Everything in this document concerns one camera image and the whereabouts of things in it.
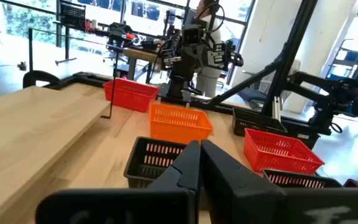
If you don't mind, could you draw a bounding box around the blue storage rack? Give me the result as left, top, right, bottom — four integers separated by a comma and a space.
329, 39, 358, 82

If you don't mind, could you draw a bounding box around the orange plastic basket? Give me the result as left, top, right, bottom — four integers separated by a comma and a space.
149, 102, 214, 144

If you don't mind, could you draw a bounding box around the black arched bracket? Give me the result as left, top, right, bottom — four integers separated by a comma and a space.
22, 70, 62, 90

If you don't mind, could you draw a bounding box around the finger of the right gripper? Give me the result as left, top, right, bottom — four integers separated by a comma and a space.
206, 42, 244, 70
159, 46, 182, 71

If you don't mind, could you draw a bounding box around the wooden shelf with black frame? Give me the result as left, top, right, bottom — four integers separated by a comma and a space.
0, 27, 120, 224

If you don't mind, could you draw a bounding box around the black perforated rack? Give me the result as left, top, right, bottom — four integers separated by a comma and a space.
56, 0, 87, 30

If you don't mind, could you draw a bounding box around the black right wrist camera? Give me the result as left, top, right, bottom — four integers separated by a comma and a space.
181, 26, 205, 46

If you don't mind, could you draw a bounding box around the black aluminium table frame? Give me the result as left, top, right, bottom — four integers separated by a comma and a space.
22, 0, 323, 150

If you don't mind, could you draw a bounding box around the wooden desk with equipment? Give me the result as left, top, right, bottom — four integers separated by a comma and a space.
122, 46, 169, 82

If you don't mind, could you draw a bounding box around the red plastic basket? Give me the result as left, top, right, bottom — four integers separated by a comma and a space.
243, 128, 326, 175
103, 77, 160, 113

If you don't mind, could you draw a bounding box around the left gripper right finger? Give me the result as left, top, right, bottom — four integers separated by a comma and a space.
200, 139, 358, 224

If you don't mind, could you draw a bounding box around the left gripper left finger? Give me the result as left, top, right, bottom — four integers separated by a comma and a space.
35, 139, 201, 224

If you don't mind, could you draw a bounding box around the black plastic basket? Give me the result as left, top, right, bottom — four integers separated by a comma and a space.
261, 167, 344, 190
231, 107, 288, 138
123, 136, 188, 190

